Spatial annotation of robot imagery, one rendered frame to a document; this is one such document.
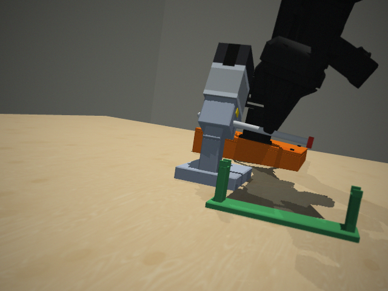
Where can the grey pin with red head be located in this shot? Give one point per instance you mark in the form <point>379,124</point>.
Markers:
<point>308,142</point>

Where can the green u-shaped rack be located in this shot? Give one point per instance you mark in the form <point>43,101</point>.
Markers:
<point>347,231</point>

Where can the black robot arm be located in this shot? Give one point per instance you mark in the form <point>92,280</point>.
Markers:
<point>353,63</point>

